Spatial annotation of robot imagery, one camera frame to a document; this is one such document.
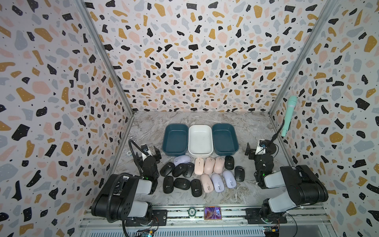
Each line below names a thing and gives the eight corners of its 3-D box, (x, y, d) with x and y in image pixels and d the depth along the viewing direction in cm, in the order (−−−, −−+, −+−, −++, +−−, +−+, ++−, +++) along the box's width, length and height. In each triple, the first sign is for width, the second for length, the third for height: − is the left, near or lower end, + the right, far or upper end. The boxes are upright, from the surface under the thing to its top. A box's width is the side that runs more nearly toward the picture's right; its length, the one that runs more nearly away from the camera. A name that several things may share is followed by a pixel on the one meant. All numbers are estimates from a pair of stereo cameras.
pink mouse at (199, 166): (194, 175, 90) (194, 173, 88) (194, 159, 97) (194, 157, 95) (204, 175, 90) (204, 173, 88) (203, 159, 97) (203, 157, 95)
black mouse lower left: (162, 193, 83) (161, 191, 81) (164, 177, 89) (163, 175, 87) (173, 193, 83) (172, 191, 81) (174, 177, 89) (174, 176, 87)
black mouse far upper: (225, 169, 92) (225, 168, 90) (223, 157, 97) (224, 155, 96) (234, 169, 92) (235, 168, 90) (232, 157, 98) (233, 155, 96)
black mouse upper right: (183, 176, 89) (182, 174, 87) (188, 163, 95) (188, 161, 93) (190, 178, 88) (190, 177, 86) (195, 165, 94) (195, 163, 92)
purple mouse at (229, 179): (228, 189, 85) (229, 188, 83) (221, 172, 91) (222, 170, 89) (236, 187, 86) (238, 185, 84) (229, 170, 93) (230, 168, 90)
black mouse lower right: (190, 197, 82) (190, 195, 80) (190, 180, 88) (190, 178, 85) (201, 197, 82) (202, 195, 80) (201, 180, 88) (201, 179, 86)
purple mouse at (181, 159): (174, 165, 93) (173, 163, 91) (173, 158, 97) (172, 156, 94) (191, 162, 95) (191, 160, 93) (189, 155, 98) (189, 153, 96)
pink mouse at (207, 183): (204, 194, 83) (205, 192, 81) (200, 177, 89) (200, 175, 87) (214, 191, 84) (214, 189, 82) (209, 175, 90) (209, 172, 88)
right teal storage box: (213, 156, 99) (214, 151, 94) (211, 128, 114) (212, 122, 110) (238, 156, 99) (240, 151, 94) (232, 128, 115) (234, 123, 110)
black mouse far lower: (235, 181, 88) (236, 180, 86) (233, 167, 94) (233, 165, 91) (245, 181, 88) (246, 180, 86) (242, 167, 94) (243, 165, 92)
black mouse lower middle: (173, 189, 84) (173, 188, 82) (175, 179, 88) (174, 177, 86) (190, 189, 84) (190, 188, 82) (190, 179, 88) (190, 178, 86)
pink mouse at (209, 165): (202, 172, 91) (202, 170, 89) (206, 157, 98) (206, 156, 96) (212, 175, 90) (212, 173, 88) (215, 160, 97) (216, 158, 95)
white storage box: (187, 158, 97) (186, 154, 92) (188, 129, 113) (188, 124, 108) (213, 159, 98) (214, 154, 93) (211, 130, 114) (212, 124, 109)
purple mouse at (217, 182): (215, 193, 83) (216, 192, 81) (210, 176, 90) (210, 174, 87) (224, 191, 84) (225, 189, 82) (219, 174, 91) (219, 172, 88)
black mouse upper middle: (172, 176, 89) (171, 173, 85) (177, 164, 93) (176, 161, 90) (182, 179, 88) (182, 176, 84) (186, 167, 92) (186, 164, 89)
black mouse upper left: (158, 173, 90) (157, 171, 88) (169, 161, 95) (168, 160, 93) (165, 178, 88) (164, 176, 86) (175, 166, 93) (174, 164, 91)
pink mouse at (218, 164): (211, 171, 91) (212, 169, 89) (216, 157, 98) (216, 155, 96) (221, 174, 90) (222, 172, 88) (225, 159, 96) (225, 158, 94)
